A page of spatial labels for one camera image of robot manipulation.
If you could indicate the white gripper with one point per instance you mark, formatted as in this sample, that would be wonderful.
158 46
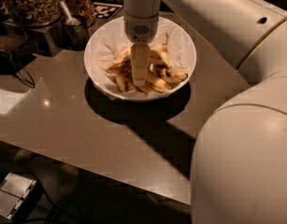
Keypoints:
140 29

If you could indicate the yellow banana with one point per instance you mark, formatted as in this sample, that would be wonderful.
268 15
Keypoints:
158 57

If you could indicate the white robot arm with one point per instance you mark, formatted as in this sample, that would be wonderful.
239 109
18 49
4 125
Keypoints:
239 164

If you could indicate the middle banana in bowl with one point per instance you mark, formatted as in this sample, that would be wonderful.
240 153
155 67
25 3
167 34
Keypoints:
156 83

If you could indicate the banana in bowl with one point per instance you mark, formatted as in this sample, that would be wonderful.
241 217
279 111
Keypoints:
156 83
123 83

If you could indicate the white bowl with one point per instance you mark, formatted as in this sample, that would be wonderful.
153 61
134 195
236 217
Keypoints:
109 40

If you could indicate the front small banana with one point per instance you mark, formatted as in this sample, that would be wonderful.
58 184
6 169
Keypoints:
145 89

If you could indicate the left banana in bowl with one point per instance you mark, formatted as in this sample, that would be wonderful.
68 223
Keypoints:
123 83

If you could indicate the right spotted banana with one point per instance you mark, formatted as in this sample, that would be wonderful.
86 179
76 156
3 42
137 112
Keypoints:
170 75

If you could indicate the black white fiducial marker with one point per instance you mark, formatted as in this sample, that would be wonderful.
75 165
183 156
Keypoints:
104 11

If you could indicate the dark cup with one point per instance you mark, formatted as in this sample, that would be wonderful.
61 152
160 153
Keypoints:
75 37

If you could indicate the white plastic spoon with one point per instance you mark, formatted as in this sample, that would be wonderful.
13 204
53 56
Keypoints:
69 19

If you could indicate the small glass snack jar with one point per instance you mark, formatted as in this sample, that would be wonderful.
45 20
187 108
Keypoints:
83 8

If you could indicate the metal jar stand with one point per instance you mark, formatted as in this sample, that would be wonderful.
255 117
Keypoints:
47 39

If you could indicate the large glass nut jar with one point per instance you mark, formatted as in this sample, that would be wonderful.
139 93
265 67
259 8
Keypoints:
33 13

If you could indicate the grey box on floor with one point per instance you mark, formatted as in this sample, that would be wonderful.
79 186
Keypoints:
15 195

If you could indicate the black device with cable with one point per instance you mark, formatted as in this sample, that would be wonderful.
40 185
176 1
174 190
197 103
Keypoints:
16 51

